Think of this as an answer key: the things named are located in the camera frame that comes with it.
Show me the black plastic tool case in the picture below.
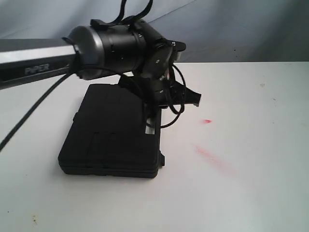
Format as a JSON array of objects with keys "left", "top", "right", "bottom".
[{"left": 58, "top": 84, "right": 165, "bottom": 178}]

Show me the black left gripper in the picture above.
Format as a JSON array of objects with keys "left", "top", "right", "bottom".
[{"left": 118, "top": 72, "right": 201, "bottom": 108}]

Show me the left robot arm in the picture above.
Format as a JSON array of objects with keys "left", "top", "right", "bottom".
[{"left": 0, "top": 20, "right": 201, "bottom": 108}]

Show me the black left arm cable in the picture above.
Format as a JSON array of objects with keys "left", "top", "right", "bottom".
[{"left": 0, "top": 0, "right": 186, "bottom": 152}]

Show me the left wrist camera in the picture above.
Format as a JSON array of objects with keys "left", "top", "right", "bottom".
[{"left": 170, "top": 41, "right": 186, "bottom": 61}]

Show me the white backdrop cloth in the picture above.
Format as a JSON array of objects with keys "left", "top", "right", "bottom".
[{"left": 0, "top": 0, "right": 309, "bottom": 62}]

